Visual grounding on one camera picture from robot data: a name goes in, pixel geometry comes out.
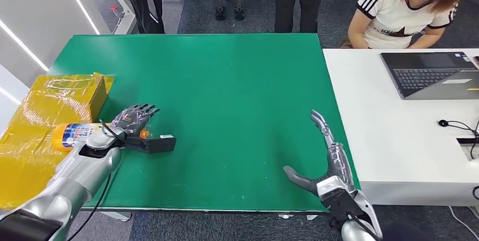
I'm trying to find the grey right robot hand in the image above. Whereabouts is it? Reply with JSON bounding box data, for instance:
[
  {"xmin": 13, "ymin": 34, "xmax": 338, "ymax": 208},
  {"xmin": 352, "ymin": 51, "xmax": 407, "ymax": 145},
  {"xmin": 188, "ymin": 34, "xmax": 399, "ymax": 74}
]
[{"xmin": 283, "ymin": 109, "xmax": 356, "ymax": 198}]

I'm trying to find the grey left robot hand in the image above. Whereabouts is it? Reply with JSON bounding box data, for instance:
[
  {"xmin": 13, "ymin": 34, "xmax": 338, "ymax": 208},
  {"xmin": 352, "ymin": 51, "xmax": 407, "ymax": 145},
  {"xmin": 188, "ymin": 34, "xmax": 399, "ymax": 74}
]
[{"xmin": 110, "ymin": 103, "xmax": 161, "ymax": 138}]

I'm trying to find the orange plastic bottle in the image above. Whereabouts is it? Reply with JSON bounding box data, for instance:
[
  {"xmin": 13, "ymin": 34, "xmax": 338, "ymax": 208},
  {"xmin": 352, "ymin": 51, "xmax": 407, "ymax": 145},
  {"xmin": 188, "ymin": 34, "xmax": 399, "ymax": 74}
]
[{"xmin": 51, "ymin": 122, "xmax": 150, "ymax": 154}]

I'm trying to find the white desk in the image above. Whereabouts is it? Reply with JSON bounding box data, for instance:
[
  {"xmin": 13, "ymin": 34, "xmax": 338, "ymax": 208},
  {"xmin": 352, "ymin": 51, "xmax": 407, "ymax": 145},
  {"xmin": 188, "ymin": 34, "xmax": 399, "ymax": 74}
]
[{"xmin": 322, "ymin": 47, "xmax": 479, "ymax": 207}]

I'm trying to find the yellow taped cardboard box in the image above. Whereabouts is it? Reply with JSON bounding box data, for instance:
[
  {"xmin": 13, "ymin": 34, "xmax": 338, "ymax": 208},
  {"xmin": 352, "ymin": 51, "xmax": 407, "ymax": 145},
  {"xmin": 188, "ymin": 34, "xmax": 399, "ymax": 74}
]
[{"xmin": 0, "ymin": 72, "xmax": 115, "ymax": 210}]

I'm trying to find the green table mat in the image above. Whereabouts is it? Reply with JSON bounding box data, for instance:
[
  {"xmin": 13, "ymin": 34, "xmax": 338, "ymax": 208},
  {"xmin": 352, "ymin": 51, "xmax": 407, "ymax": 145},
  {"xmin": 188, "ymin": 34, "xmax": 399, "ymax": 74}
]
[{"xmin": 47, "ymin": 33, "xmax": 361, "ymax": 212}]

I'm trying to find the white metal stand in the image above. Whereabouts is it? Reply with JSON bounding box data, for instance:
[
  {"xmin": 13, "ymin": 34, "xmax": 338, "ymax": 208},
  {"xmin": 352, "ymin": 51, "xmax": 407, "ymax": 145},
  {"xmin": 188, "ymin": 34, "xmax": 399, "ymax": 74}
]
[{"xmin": 79, "ymin": 0, "xmax": 137, "ymax": 35}]

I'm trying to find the standing person in pale top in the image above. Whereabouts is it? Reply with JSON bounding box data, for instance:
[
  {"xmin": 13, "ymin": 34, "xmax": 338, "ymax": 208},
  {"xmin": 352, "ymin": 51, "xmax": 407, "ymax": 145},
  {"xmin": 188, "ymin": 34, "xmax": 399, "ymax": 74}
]
[{"xmin": 112, "ymin": 0, "xmax": 166, "ymax": 35}]

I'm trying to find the dark grey laptop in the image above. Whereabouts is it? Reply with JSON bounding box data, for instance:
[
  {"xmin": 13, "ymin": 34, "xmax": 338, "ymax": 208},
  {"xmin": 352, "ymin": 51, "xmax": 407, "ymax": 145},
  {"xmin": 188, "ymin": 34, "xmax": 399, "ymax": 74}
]
[{"xmin": 379, "ymin": 51, "xmax": 479, "ymax": 100}]

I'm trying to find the seated person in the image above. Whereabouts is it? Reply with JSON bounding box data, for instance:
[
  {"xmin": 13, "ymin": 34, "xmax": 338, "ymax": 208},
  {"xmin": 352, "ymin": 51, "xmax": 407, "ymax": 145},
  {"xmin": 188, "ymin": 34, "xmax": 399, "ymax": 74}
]
[{"xmin": 339, "ymin": 0, "xmax": 479, "ymax": 50}]

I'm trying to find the standing person in black trousers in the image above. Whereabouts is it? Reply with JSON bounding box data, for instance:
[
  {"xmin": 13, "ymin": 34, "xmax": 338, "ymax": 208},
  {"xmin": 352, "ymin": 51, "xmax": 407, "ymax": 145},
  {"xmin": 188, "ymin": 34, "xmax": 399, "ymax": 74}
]
[{"xmin": 273, "ymin": 0, "xmax": 329, "ymax": 34}]

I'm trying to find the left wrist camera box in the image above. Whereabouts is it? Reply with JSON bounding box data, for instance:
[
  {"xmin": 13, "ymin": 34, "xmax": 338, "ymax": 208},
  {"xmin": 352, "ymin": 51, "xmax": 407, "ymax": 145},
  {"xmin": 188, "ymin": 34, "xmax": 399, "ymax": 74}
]
[{"xmin": 124, "ymin": 134, "xmax": 177, "ymax": 155}]

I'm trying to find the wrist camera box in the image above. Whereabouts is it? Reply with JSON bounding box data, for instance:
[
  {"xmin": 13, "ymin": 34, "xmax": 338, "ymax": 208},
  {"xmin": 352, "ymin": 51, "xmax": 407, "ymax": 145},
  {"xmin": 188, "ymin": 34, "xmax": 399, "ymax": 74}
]
[
  {"xmin": 124, "ymin": 134, "xmax": 177, "ymax": 155},
  {"xmin": 316, "ymin": 176, "xmax": 361, "ymax": 222}
]

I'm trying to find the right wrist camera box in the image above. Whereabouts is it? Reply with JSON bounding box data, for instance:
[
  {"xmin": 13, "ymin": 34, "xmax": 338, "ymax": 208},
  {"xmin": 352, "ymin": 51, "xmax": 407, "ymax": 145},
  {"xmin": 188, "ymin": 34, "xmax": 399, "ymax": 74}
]
[{"xmin": 316, "ymin": 176, "xmax": 361, "ymax": 222}]

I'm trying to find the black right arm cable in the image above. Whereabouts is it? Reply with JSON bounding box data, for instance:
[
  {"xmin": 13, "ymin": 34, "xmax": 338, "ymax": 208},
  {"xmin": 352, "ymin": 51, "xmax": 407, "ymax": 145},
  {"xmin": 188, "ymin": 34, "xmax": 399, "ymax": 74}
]
[{"xmin": 346, "ymin": 212, "xmax": 378, "ymax": 241}]

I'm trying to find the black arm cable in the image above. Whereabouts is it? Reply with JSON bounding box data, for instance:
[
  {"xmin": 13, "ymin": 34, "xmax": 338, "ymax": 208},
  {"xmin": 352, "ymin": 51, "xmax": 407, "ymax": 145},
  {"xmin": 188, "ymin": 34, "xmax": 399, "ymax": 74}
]
[
  {"xmin": 66, "ymin": 119, "xmax": 117, "ymax": 241},
  {"xmin": 346, "ymin": 212, "xmax": 378, "ymax": 241}
]

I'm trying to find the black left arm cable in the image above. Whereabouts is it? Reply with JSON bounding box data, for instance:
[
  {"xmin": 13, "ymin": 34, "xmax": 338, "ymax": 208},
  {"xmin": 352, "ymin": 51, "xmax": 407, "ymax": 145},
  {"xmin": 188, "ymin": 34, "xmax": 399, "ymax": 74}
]
[{"xmin": 66, "ymin": 119, "xmax": 117, "ymax": 241}]

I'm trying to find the black cable with round plug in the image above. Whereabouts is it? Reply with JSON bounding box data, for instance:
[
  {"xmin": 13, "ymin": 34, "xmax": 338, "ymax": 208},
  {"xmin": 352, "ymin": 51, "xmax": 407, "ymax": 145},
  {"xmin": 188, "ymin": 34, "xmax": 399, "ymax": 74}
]
[{"xmin": 438, "ymin": 119, "xmax": 479, "ymax": 160}]

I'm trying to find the white floor cable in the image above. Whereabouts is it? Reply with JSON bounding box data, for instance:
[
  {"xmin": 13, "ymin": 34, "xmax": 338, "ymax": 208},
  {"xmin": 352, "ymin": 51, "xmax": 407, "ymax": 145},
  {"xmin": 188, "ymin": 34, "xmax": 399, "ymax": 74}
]
[{"xmin": 447, "ymin": 205, "xmax": 479, "ymax": 239}]

